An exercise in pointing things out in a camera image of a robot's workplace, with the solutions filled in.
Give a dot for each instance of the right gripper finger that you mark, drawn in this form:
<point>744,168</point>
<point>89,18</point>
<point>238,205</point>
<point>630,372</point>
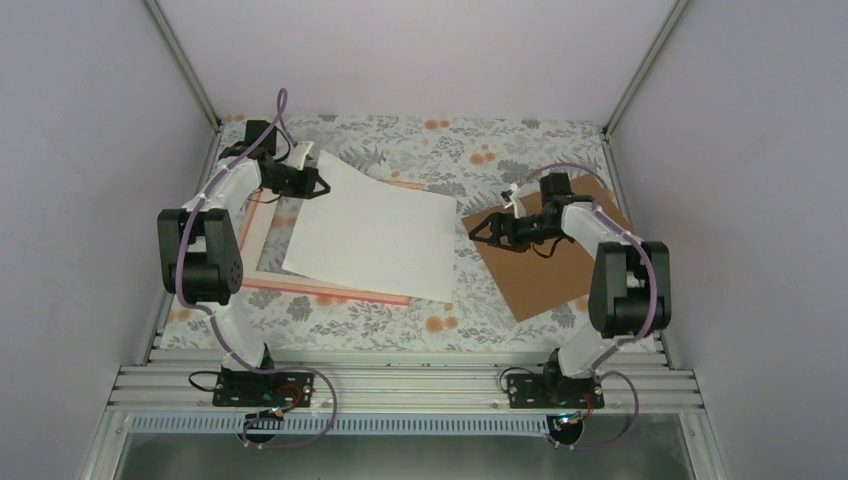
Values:
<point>492,223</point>
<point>494,239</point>

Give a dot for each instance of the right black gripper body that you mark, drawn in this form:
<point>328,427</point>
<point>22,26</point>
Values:
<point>521,237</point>

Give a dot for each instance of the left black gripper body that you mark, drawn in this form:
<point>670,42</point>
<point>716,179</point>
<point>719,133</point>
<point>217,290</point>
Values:
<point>289,186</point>

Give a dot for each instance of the pink wooden picture frame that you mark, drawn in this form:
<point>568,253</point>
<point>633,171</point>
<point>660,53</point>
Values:
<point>330,290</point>

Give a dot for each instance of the cat and books photo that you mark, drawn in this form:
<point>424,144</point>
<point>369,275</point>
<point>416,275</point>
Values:
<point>369,235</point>

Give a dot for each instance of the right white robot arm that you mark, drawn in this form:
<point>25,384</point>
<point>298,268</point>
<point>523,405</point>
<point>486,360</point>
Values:
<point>629,293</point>

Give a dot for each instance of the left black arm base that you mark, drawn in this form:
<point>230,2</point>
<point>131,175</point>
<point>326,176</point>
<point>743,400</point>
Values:
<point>268,397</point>

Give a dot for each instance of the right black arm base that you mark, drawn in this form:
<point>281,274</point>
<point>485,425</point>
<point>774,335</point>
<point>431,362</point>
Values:
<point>574,399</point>

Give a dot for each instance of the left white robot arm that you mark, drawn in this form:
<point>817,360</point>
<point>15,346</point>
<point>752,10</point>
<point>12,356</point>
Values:
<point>200,258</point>

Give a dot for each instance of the floral patterned table mat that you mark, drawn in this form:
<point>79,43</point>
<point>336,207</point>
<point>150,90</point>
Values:
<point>471,160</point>

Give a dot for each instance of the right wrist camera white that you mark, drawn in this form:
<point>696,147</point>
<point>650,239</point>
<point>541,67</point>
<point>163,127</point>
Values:
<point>511,200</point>

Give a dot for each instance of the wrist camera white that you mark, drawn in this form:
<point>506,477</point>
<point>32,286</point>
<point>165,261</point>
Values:
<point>511,200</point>
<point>300,154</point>

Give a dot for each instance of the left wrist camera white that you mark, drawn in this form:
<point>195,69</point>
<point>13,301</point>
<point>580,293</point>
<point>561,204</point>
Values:
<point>300,154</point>

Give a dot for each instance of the aluminium mounting rail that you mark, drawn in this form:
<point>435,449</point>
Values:
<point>405,382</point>

